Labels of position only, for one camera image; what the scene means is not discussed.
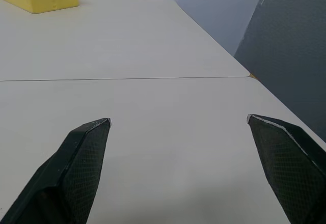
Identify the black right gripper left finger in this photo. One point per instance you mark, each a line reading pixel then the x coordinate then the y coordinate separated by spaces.
pixel 74 173

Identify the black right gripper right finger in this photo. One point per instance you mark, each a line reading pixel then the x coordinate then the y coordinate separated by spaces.
pixel 287 168

